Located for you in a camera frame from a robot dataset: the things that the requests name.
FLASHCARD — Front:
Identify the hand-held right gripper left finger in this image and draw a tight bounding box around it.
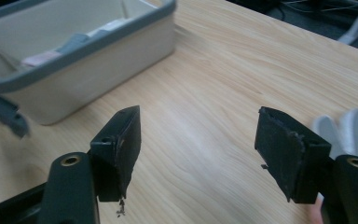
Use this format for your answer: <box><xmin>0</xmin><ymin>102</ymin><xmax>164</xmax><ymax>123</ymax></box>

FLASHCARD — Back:
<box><xmin>89</xmin><ymin>105</ymin><xmax>143</xmax><ymax>203</ymax></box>

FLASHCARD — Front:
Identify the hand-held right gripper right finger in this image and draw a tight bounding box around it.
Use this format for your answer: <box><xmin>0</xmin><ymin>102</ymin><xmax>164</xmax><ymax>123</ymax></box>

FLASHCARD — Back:
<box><xmin>254</xmin><ymin>105</ymin><xmax>333</xmax><ymax>205</ymax></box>

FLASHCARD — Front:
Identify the pink ski glove grey palm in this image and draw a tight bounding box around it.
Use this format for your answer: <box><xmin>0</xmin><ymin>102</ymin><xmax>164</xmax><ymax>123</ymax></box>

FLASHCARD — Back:
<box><xmin>307</xmin><ymin>107</ymin><xmax>358</xmax><ymax>224</ymax></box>

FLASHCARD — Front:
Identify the white plastic bin grey rim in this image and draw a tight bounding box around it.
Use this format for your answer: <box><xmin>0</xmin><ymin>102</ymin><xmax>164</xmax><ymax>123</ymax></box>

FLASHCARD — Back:
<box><xmin>0</xmin><ymin>0</ymin><xmax>177</xmax><ymax>126</ymax></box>

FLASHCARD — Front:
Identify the thin grey cable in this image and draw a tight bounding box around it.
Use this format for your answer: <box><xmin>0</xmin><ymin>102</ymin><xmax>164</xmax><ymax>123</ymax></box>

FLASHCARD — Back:
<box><xmin>279</xmin><ymin>0</ymin><xmax>358</xmax><ymax>14</ymax></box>

